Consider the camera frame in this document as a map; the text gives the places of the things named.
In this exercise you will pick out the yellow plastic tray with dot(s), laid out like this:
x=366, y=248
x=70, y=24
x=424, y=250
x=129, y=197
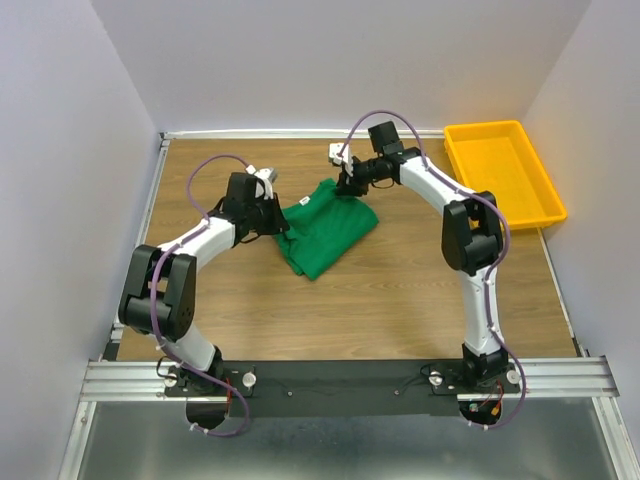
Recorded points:
x=499, y=157

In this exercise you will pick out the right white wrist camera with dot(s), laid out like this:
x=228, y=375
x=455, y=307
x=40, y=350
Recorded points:
x=339, y=155

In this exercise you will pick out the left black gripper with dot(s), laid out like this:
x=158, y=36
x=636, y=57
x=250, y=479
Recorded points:
x=278, y=223

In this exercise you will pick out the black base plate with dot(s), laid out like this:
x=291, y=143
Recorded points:
x=350, y=388

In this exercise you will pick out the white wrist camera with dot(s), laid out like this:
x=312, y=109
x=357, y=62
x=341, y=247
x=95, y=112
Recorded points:
x=265, y=178
x=339, y=155

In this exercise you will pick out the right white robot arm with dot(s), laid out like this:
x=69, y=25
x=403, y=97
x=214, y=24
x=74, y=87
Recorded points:
x=472, y=241

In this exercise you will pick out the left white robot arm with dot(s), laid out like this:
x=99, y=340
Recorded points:
x=159, y=293

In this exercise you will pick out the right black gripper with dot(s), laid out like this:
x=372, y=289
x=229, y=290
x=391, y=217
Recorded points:
x=348, y=186

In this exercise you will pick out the green t shirt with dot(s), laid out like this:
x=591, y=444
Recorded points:
x=322, y=228

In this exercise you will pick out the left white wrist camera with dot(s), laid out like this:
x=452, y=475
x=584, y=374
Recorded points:
x=265, y=178

